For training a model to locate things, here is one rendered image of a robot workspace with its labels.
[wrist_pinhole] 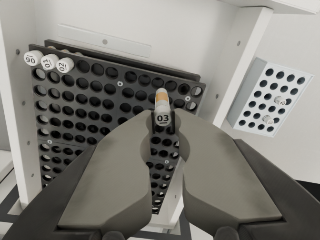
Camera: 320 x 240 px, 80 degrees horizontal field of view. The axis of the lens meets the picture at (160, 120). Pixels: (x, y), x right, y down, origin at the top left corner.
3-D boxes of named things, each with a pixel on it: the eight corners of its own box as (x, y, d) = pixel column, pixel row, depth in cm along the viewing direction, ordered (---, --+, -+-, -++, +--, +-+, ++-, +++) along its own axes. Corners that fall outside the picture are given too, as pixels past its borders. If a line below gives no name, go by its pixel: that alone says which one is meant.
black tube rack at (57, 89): (58, 36, 23) (27, 44, 18) (195, 69, 26) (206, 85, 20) (61, 168, 34) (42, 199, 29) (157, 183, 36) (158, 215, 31)
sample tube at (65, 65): (84, 51, 22) (68, 60, 18) (85, 62, 22) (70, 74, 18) (73, 50, 21) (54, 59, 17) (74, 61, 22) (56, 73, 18)
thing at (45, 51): (32, 43, 18) (28, 44, 18) (205, 83, 21) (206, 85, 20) (33, 62, 19) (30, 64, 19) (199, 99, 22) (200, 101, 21)
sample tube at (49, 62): (70, 46, 21) (50, 55, 17) (75, 58, 22) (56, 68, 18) (60, 48, 21) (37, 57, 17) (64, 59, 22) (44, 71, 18)
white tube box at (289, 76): (256, 56, 32) (267, 61, 29) (299, 68, 34) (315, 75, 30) (225, 118, 38) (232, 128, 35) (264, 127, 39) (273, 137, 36)
